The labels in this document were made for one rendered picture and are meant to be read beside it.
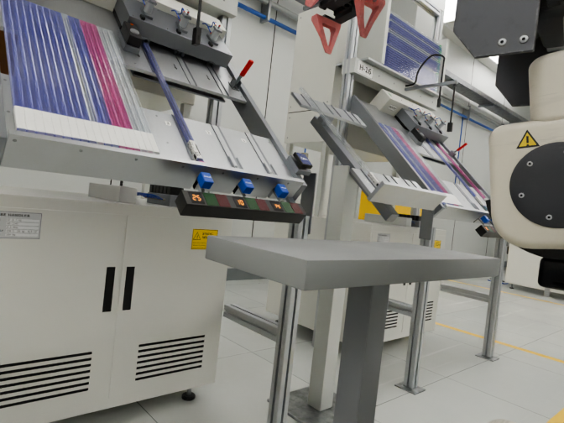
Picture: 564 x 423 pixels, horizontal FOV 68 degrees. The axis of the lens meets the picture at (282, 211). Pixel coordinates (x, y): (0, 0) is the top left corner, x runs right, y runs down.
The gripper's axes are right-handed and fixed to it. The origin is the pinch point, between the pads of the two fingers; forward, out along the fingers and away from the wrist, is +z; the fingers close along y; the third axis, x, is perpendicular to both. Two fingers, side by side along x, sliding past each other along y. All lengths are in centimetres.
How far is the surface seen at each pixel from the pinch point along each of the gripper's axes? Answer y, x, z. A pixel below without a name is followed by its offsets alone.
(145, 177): -26.3, -28.1, 28.4
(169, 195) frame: -64, -9, 28
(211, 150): -31.8, -11.5, 19.4
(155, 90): -88, -8, -10
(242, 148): -35.6, -0.7, 16.4
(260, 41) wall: -226, 118, -117
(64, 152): -22, -44, 26
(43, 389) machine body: -59, -39, 79
